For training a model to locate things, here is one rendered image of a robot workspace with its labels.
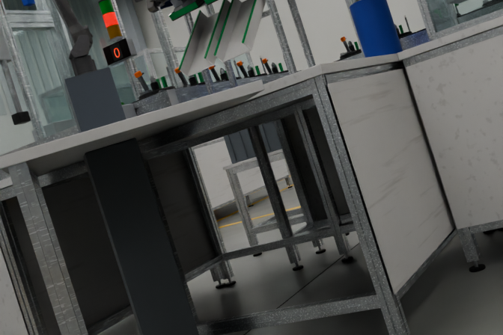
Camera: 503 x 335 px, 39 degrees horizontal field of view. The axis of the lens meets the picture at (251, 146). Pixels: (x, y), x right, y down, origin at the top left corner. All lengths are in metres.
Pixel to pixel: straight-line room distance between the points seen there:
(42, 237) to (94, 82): 0.59
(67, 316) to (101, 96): 0.71
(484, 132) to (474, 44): 0.31
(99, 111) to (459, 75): 1.28
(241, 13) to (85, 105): 0.65
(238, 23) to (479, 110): 0.91
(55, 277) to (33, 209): 0.18
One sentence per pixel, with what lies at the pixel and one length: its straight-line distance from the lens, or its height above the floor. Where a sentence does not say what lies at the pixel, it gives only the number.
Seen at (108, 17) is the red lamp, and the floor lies 1.34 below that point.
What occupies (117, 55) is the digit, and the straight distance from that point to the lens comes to 2.87.
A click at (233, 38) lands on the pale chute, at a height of 1.06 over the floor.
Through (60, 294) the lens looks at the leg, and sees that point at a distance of 1.85.
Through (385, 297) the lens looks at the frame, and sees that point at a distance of 2.14.
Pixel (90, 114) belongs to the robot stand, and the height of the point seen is 0.94.
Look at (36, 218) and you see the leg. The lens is 1.84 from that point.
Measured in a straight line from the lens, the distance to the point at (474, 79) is 2.68.
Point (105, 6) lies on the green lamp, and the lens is 2.90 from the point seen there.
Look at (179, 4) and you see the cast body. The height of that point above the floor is 1.23.
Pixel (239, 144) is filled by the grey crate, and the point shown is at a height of 0.72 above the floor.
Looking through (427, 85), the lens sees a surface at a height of 0.71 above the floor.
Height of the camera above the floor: 0.70
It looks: level
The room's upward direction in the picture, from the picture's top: 18 degrees counter-clockwise
